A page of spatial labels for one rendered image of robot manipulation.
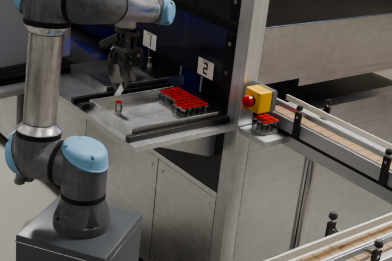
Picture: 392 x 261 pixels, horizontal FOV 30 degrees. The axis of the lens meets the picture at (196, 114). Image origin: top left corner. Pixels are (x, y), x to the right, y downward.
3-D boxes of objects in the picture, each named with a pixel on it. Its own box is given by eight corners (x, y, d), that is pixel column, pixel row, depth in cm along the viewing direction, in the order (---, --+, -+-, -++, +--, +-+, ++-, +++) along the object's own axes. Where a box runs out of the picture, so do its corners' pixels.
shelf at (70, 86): (137, 63, 297) (138, 59, 297) (251, 126, 248) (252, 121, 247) (29, 78, 269) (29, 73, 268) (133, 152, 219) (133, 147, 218)
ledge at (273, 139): (268, 125, 250) (269, 120, 249) (295, 140, 241) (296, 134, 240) (237, 133, 242) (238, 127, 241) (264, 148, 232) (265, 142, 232)
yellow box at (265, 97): (259, 103, 241) (262, 83, 238) (274, 111, 236) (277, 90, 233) (242, 106, 236) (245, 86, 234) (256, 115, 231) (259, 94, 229)
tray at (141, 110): (172, 95, 262) (172, 86, 261) (217, 121, 244) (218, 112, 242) (88, 109, 242) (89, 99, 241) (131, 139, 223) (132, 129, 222)
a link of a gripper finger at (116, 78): (115, 95, 231) (120, 67, 228) (106, 88, 235) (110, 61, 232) (123, 94, 233) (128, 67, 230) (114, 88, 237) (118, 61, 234)
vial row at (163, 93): (162, 101, 255) (163, 89, 253) (193, 120, 242) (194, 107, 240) (157, 102, 254) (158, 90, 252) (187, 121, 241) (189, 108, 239)
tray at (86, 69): (145, 62, 293) (146, 54, 292) (184, 83, 275) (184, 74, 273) (69, 73, 273) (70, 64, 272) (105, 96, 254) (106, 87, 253)
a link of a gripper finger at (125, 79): (131, 93, 234) (130, 67, 230) (121, 87, 238) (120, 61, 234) (139, 91, 236) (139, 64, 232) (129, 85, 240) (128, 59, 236)
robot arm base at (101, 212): (95, 244, 184) (97, 210, 180) (42, 229, 188) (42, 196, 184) (119, 217, 197) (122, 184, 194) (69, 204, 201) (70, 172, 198)
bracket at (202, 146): (208, 152, 256) (212, 117, 251) (213, 155, 254) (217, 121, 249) (126, 172, 236) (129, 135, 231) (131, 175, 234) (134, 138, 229)
